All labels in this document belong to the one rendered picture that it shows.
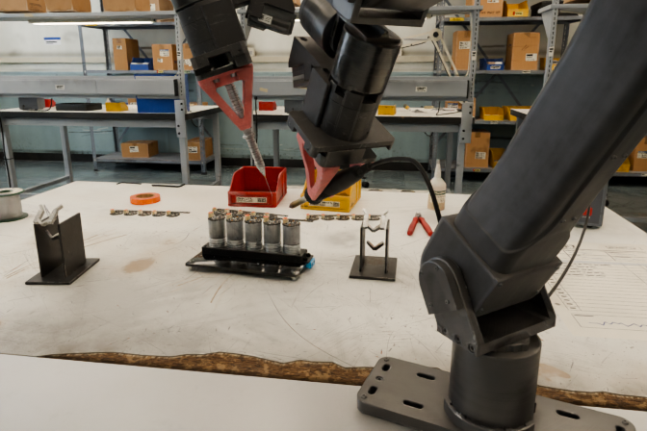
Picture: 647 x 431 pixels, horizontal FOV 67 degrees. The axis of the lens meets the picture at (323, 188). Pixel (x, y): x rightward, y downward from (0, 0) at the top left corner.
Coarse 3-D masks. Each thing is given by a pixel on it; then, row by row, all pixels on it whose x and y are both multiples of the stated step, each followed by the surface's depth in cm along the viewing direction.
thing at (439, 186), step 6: (438, 162) 94; (438, 168) 94; (438, 174) 94; (432, 180) 94; (438, 180) 94; (432, 186) 94; (438, 186) 93; (444, 186) 94; (438, 192) 94; (444, 192) 94; (438, 198) 94; (444, 198) 95; (432, 204) 94; (438, 204) 94; (444, 204) 95; (432, 210) 95
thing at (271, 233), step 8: (264, 224) 67; (280, 224) 67; (264, 232) 67; (272, 232) 66; (280, 232) 67; (264, 240) 67; (272, 240) 67; (280, 240) 68; (264, 248) 68; (272, 248) 67; (280, 248) 68
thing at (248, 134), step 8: (232, 88) 60; (232, 96) 60; (232, 104) 61; (240, 104) 61; (240, 112) 61; (248, 128) 61; (248, 136) 61; (248, 144) 62; (256, 144) 62; (256, 152) 62; (256, 160) 63
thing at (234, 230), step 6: (228, 222) 68; (234, 222) 68; (240, 222) 68; (228, 228) 68; (234, 228) 68; (240, 228) 68; (228, 234) 68; (234, 234) 68; (240, 234) 68; (228, 240) 68; (234, 240) 68; (240, 240) 68; (228, 246) 69; (234, 246) 68; (240, 246) 69
